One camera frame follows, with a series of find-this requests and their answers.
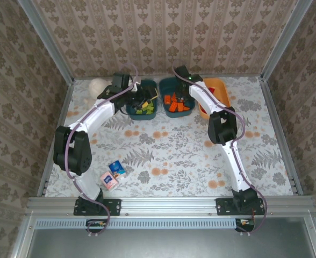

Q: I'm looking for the dark green plastic container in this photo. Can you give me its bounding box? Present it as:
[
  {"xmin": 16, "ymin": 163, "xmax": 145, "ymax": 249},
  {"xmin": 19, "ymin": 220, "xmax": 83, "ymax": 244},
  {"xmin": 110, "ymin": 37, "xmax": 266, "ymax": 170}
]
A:
[
  {"xmin": 158, "ymin": 76, "xmax": 196, "ymax": 118},
  {"xmin": 125, "ymin": 79, "xmax": 159, "ymax": 121}
]

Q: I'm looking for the white teddy bear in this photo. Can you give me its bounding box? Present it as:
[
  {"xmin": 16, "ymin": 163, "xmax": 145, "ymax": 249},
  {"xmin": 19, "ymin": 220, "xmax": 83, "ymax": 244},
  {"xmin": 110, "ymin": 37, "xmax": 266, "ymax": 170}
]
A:
[{"xmin": 83, "ymin": 77, "xmax": 113, "ymax": 107}]

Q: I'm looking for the orange plastic container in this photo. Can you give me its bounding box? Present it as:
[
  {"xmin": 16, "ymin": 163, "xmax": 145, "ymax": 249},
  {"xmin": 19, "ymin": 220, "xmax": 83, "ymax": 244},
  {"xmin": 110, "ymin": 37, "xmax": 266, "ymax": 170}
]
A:
[{"xmin": 198, "ymin": 77, "xmax": 231, "ymax": 120}]

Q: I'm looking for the blue tissue pack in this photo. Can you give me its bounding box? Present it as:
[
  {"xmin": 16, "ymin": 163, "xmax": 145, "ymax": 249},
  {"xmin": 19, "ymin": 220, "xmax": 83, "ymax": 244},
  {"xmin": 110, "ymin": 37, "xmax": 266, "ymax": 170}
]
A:
[{"xmin": 108, "ymin": 160, "xmax": 127, "ymax": 180}]

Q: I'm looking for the pink tissue pack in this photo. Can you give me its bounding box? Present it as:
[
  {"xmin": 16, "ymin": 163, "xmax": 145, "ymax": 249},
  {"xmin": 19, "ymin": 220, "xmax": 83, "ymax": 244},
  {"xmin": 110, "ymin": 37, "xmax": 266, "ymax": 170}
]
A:
[{"xmin": 99, "ymin": 172, "xmax": 119, "ymax": 191}]

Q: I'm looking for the grey metal panel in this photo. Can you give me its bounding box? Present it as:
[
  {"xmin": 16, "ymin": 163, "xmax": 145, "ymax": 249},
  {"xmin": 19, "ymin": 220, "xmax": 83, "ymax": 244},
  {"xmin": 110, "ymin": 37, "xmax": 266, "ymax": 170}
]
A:
[{"xmin": 26, "ymin": 228, "xmax": 316, "ymax": 258}]

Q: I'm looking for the aluminium side rail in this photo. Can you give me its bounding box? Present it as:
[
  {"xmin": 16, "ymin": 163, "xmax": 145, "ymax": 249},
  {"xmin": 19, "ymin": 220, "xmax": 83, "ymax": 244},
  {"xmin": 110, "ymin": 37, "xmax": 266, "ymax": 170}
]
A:
[
  {"xmin": 260, "ymin": 77, "xmax": 304, "ymax": 196},
  {"xmin": 37, "ymin": 80, "xmax": 75, "ymax": 197}
]

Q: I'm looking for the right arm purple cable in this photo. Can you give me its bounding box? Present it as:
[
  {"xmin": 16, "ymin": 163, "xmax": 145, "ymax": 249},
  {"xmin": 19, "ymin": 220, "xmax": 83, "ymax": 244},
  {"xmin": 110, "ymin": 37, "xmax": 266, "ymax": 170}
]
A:
[{"xmin": 172, "ymin": 64, "xmax": 268, "ymax": 237}]

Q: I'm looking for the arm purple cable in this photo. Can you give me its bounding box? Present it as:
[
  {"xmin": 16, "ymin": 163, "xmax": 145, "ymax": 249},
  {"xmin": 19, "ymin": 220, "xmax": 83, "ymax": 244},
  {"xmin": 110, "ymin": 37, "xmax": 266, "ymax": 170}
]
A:
[
  {"xmin": 66, "ymin": 63, "xmax": 140, "ymax": 237},
  {"xmin": 172, "ymin": 64, "xmax": 268, "ymax": 237}
]

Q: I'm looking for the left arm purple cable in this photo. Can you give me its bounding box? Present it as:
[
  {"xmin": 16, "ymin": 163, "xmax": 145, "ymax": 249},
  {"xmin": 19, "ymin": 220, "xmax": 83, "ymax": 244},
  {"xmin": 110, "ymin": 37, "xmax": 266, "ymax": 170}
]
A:
[{"xmin": 66, "ymin": 63, "xmax": 140, "ymax": 237}]

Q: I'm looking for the aluminium corner post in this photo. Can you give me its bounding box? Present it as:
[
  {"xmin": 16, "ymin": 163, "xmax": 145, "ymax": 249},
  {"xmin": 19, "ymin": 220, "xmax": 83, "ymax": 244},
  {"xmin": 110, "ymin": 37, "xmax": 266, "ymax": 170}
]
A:
[
  {"xmin": 260, "ymin": 0, "xmax": 314, "ymax": 81},
  {"xmin": 17, "ymin": 0, "xmax": 75, "ymax": 84}
]

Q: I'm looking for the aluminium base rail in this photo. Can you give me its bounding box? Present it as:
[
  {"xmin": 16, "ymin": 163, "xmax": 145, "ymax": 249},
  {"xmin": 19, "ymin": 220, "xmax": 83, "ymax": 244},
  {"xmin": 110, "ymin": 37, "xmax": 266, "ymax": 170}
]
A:
[{"xmin": 26, "ymin": 196, "xmax": 316, "ymax": 216}]

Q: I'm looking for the grey slotted cable duct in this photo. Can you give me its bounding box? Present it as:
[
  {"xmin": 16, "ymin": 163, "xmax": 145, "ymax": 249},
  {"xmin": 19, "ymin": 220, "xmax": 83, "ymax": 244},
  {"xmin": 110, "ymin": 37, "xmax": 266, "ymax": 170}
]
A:
[{"xmin": 35, "ymin": 218, "xmax": 237, "ymax": 230}]

